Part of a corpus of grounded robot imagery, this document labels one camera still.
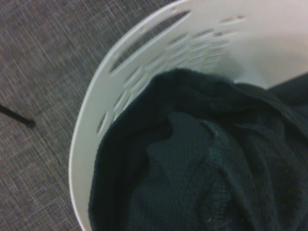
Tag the black mesh shorts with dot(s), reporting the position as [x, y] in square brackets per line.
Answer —
[192, 163]

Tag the white plastic laundry basket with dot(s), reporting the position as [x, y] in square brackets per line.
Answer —
[252, 36]

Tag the thin black rod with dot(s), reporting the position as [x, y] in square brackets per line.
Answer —
[19, 118]

